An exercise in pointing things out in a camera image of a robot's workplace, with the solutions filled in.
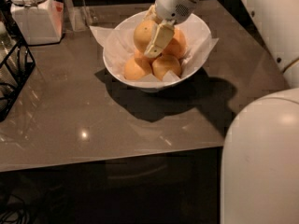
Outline black wire rack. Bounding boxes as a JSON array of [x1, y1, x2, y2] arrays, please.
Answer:
[[0, 11, 36, 121]]

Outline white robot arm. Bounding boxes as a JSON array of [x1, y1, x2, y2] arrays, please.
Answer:
[[220, 0, 299, 224]]

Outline white ceramic lidded jar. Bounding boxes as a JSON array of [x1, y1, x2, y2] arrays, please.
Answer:
[[10, 0, 64, 46]]

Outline orange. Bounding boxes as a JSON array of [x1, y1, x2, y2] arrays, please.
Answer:
[[163, 28, 187, 59], [151, 55, 182, 80], [123, 49, 152, 80], [133, 20, 156, 53]]

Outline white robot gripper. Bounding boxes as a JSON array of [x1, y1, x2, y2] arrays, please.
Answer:
[[143, 0, 197, 58]]

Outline clear acrylic stand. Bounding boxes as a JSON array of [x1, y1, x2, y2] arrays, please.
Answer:
[[63, 0, 93, 32]]

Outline black floor cables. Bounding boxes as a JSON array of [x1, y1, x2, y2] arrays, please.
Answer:
[[0, 189, 41, 224]]

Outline white ceramic bowl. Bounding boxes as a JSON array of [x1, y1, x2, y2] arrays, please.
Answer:
[[102, 8, 213, 93]]

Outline white paper bowl liner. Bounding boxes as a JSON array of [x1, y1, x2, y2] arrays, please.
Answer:
[[89, 16, 220, 87]]

